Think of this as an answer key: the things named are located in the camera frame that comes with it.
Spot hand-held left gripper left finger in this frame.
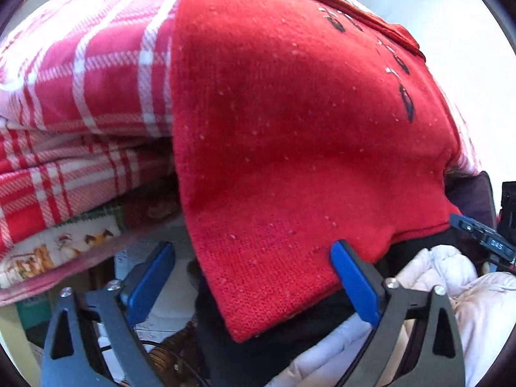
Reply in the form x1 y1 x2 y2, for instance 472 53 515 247
40 241 177 387

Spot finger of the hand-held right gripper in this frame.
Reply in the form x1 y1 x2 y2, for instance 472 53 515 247
449 213 516 264

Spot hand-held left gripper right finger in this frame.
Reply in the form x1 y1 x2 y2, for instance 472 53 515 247
330 240 466 387

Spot red knit sweater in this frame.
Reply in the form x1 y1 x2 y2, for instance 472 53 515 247
169 0 462 343

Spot dark purple cloth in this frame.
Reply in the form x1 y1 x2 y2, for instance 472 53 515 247
445 171 496 230

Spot brown wicker basket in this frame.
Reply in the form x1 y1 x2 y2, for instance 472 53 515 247
147 328 202 375

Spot white padded jacket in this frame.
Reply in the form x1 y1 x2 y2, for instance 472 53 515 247
274 246 516 387

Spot cartoon printed bed sheet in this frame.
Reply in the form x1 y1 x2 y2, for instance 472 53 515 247
0 205 125 291

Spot black garment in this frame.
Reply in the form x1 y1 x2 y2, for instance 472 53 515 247
193 230 452 387

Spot red plaid blanket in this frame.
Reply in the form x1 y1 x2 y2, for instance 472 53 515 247
0 0 482 251

